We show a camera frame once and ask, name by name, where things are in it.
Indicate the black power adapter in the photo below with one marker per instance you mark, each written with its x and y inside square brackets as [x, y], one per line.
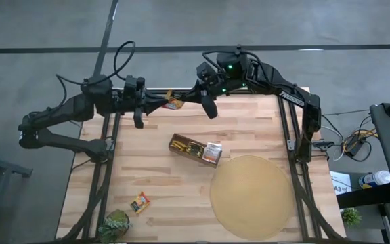
[354, 145]

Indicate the small green plant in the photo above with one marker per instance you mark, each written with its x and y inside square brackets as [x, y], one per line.
[350, 217]

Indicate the white Tazo tea packet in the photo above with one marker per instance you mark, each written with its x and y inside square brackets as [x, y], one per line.
[217, 147]
[211, 155]

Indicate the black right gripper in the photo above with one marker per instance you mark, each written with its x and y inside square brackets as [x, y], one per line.
[210, 88]

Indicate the small black clamp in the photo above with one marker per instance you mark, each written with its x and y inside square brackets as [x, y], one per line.
[323, 144]

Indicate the round woven straw placemat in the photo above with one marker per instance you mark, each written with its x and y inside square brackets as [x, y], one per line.
[252, 200]

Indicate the white paper sheet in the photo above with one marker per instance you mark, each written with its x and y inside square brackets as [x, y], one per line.
[340, 183]

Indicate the white blue canister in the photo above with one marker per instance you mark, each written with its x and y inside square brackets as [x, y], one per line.
[374, 179]

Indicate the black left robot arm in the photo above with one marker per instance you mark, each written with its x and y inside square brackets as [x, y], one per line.
[63, 110]

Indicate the wooden compartment tea box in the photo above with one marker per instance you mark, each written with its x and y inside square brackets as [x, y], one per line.
[181, 137]

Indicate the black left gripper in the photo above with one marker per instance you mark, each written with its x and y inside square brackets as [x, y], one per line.
[135, 98]

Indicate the green yellow tea packet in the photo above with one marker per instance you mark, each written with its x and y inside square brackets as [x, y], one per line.
[195, 149]

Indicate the potted succulent plant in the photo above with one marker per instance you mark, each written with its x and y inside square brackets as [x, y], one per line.
[113, 225]

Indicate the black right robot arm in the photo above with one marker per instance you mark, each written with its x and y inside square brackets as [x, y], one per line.
[293, 98]

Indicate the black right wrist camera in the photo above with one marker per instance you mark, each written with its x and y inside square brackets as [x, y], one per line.
[234, 64]

